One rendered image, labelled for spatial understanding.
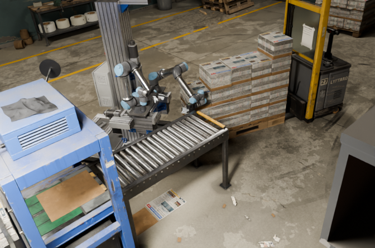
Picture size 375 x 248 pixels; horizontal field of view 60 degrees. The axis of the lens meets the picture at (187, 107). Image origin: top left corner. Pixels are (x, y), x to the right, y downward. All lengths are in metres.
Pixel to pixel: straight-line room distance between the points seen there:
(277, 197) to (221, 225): 0.73
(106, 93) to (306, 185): 2.56
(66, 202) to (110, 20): 1.86
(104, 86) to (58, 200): 1.55
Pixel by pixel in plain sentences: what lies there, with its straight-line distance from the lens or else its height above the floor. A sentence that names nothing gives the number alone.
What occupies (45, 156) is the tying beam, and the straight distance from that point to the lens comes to 2.23.
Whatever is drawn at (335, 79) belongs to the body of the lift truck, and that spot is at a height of 0.62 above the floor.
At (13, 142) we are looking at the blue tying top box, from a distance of 2.23.
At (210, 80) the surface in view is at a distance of 4.01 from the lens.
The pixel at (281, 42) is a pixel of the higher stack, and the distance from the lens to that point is 4.35.
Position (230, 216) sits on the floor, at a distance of 3.65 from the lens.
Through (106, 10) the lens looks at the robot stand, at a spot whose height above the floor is 1.93.
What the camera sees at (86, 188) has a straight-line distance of 3.02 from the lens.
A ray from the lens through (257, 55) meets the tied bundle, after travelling 4.50.
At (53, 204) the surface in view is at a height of 0.80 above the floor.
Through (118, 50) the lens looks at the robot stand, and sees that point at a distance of 3.76.
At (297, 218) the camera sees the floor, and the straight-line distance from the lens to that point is 3.73.
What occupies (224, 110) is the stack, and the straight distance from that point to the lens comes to 4.31.
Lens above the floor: 2.81
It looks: 32 degrees down
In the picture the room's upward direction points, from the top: 4 degrees counter-clockwise
